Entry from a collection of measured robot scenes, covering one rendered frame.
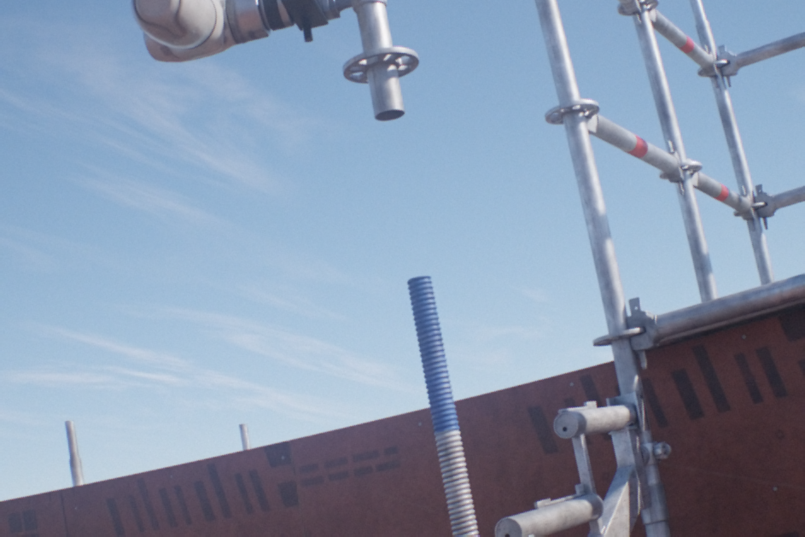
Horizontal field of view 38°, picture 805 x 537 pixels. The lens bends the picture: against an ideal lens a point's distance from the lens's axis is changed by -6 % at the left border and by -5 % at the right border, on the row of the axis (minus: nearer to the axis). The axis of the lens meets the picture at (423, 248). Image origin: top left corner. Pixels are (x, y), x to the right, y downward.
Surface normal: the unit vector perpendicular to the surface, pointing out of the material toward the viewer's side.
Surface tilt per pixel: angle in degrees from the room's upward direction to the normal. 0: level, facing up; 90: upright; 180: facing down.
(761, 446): 90
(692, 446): 90
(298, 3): 180
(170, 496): 90
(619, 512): 90
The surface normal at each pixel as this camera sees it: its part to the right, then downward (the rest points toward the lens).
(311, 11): 0.18, 0.96
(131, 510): -0.51, -0.11
